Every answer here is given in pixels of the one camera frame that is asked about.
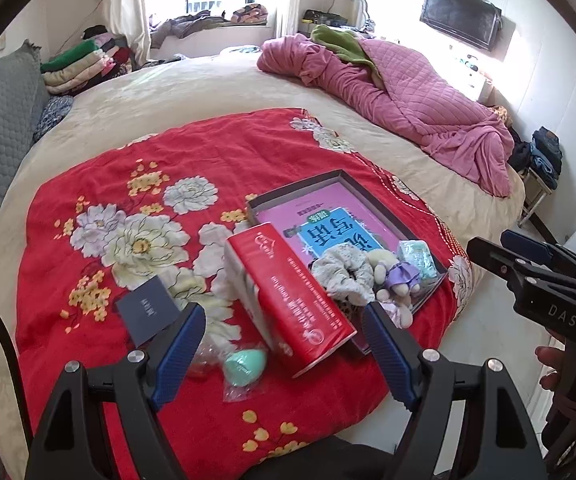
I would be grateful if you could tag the stack of folded clothes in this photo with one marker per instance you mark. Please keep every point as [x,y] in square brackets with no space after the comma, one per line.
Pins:
[77,67]

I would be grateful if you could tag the clothes pile on windowsill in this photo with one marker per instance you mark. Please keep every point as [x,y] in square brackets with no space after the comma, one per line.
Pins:
[192,22]

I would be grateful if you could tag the pink book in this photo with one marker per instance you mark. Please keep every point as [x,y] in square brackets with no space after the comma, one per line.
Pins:
[328,210]

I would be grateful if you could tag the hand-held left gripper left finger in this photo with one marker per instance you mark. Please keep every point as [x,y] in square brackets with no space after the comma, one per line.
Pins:
[177,355]

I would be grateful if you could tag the black yellow tool case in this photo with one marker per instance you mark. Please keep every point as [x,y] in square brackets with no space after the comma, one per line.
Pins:
[325,17]

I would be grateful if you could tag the dark blue box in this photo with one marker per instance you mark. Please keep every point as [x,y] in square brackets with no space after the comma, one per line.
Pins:
[147,310]

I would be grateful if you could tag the dark blue patterned cloth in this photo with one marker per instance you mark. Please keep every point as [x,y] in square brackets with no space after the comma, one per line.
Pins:
[52,112]

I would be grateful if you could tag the green tissue pack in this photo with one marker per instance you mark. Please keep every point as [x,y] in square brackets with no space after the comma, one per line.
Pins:
[418,257]

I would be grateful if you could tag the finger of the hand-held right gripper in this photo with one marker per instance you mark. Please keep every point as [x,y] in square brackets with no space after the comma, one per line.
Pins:
[523,241]
[488,255]

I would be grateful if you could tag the green egg sponge in bag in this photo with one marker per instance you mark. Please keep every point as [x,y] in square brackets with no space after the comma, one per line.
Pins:
[243,365]

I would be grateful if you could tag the black wall television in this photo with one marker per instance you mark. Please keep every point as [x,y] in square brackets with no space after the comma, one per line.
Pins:
[460,15]

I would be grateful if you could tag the green blanket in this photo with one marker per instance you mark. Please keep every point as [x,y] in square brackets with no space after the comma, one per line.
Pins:
[338,37]

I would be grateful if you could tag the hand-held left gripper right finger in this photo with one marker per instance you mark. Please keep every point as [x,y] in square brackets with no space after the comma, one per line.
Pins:
[388,360]

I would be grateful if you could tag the dark shallow tray box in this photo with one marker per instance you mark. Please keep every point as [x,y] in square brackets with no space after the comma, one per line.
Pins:
[293,187]

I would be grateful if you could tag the white bedside cabinet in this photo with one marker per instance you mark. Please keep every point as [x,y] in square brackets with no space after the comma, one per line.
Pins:
[483,87]

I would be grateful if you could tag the teddy bear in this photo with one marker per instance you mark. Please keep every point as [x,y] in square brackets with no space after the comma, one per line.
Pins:
[398,275]
[400,312]

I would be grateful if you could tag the light floral scrunchie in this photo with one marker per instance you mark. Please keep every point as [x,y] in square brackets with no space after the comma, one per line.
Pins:
[343,270]

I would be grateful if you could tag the person's right hand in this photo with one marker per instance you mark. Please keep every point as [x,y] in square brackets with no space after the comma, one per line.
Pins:
[553,360]

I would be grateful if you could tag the pile of dark clothes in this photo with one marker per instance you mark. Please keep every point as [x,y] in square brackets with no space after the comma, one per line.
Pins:
[545,152]

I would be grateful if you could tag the clear plastic wrapper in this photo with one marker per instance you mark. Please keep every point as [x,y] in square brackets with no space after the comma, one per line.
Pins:
[207,360]

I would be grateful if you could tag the red cardboard box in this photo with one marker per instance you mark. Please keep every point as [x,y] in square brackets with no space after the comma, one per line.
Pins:
[293,290]

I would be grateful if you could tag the red floral blanket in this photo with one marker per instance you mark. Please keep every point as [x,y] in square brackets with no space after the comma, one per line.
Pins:
[217,150]

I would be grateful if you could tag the pink quilted duvet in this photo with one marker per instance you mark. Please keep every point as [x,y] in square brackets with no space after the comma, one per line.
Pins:
[418,95]

